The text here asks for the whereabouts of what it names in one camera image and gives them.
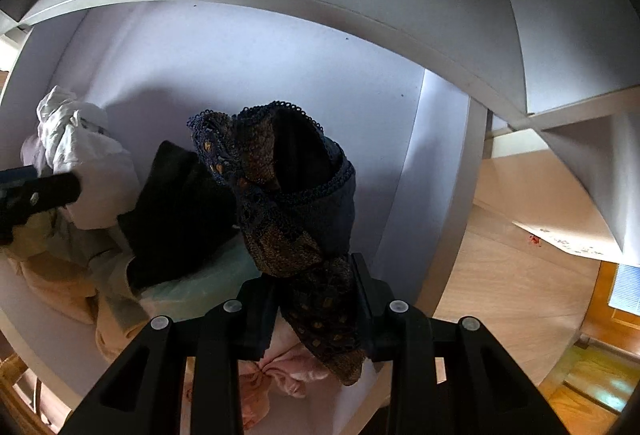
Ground white cloth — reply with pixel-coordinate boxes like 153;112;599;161
36;86;141;230

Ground teal cloth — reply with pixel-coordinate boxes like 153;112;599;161
139;235;260;321

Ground navy gold lace cloth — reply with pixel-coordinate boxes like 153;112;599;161
186;101;366;386

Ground beige cream cloth pile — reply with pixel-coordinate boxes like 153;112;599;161
1;210;149;363

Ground pink crumpled cloth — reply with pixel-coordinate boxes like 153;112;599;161
238;314;330;432

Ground black fabric item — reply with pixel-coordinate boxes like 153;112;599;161
118;140;239;294

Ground white paper sheet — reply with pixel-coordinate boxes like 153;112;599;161
514;221;623;264

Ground white shelf cabinet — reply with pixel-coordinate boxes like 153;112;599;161
0;0;640;435

